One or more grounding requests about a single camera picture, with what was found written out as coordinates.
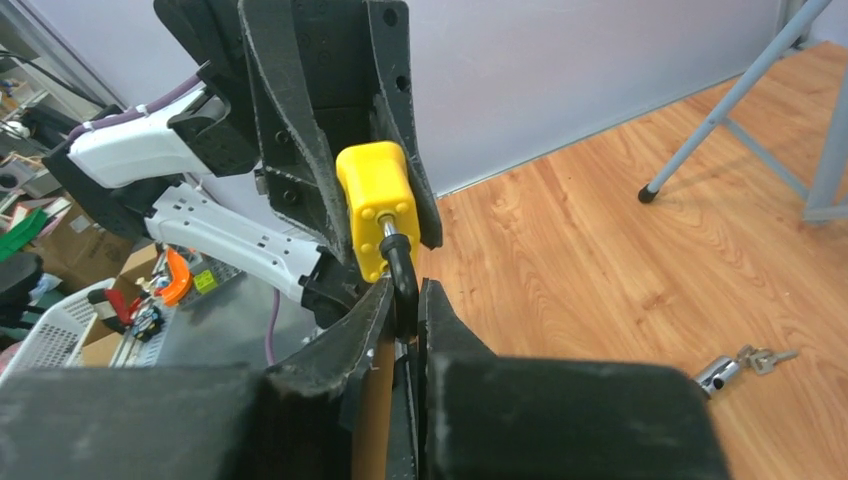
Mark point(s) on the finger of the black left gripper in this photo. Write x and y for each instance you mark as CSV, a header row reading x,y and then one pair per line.
x,y
388,23
304,190

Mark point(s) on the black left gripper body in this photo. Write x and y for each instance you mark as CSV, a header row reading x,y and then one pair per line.
x,y
331,39

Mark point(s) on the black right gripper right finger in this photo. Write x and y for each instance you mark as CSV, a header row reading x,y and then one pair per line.
x,y
491,416

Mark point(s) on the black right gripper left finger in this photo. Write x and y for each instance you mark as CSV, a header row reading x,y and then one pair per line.
x,y
322,413

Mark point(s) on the yellow padlock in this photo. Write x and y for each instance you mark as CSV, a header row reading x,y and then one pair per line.
x,y
384,223

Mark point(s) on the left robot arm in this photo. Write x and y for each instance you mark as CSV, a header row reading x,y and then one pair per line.
x,y
186,169

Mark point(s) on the orange clamp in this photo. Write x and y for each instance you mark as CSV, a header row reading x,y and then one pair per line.
x,y
180,279

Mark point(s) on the white wire basket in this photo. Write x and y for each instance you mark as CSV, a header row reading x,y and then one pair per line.
x,y
56,339

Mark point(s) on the green cable lock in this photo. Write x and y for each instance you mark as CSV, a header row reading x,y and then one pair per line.
x,y
717,375

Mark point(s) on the cable lock keys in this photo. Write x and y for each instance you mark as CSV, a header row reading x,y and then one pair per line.
x,y
763,361

